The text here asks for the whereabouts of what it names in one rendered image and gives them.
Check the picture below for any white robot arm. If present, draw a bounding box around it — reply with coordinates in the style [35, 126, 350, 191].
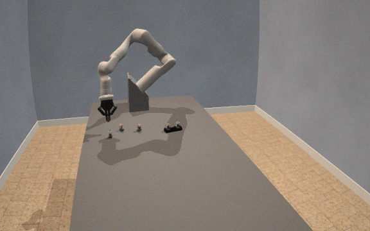
[98, 29, 176, 101]

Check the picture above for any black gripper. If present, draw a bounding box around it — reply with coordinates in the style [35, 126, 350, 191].
[98, 99, 117, 122]

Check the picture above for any black rack with three pockets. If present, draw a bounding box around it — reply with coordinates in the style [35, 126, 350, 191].
[164, 126, 182, 133]

